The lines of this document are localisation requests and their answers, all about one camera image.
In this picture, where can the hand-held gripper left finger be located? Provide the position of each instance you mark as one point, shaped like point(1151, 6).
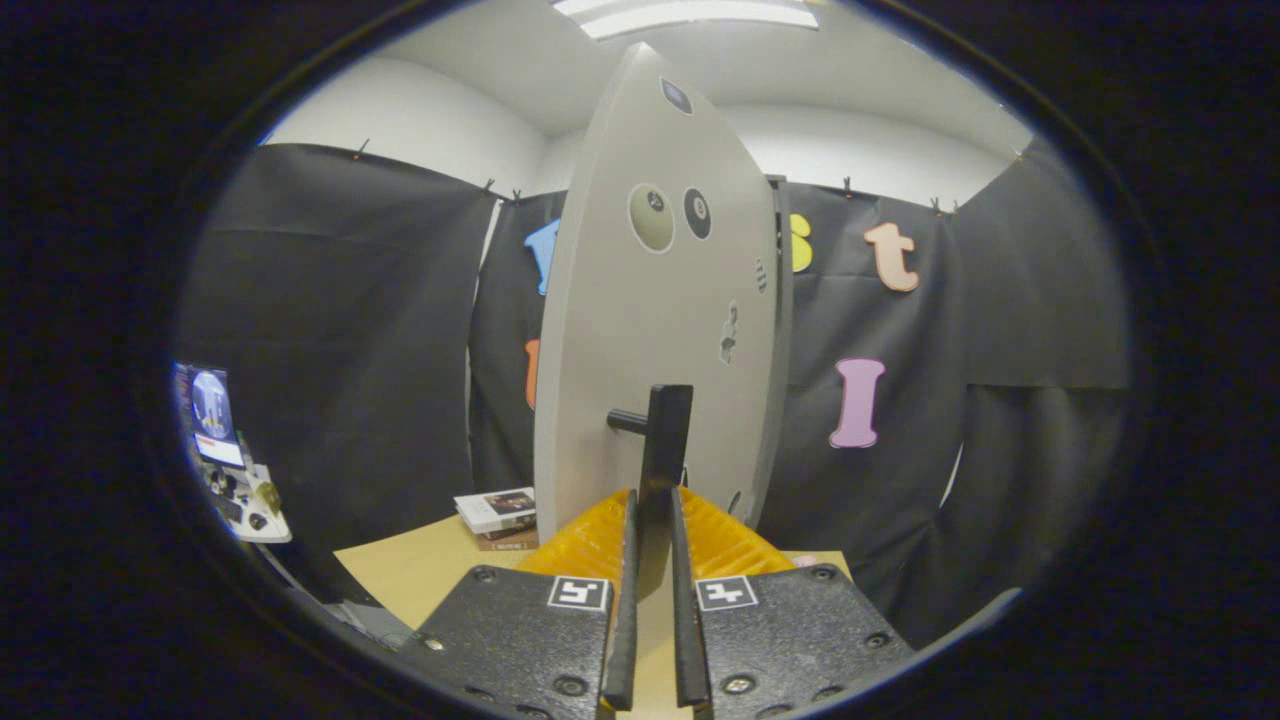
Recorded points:
point(520, 640)

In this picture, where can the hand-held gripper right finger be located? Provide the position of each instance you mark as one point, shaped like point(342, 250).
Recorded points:
point(790, 640)

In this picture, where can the grey shoe cabinet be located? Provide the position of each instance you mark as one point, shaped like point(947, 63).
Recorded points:
point(783, 350)

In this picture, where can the beige shoe cabinet door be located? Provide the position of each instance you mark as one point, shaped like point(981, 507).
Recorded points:
point(620, 350)

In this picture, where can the black book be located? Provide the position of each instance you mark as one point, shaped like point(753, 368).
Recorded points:
point(515, 531)

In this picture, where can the white book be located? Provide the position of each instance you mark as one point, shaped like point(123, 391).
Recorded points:
point(495, 505)

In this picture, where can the white control panel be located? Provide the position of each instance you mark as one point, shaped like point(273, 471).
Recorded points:
point(250, 505)

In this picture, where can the black backdrop cloth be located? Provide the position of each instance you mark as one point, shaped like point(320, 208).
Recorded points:
point(330, 350)

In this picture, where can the display screen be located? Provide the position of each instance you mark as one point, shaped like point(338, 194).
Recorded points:
point(212, 415)

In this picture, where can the long ceiling light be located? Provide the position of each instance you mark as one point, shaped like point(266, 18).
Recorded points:
point(690, 15)

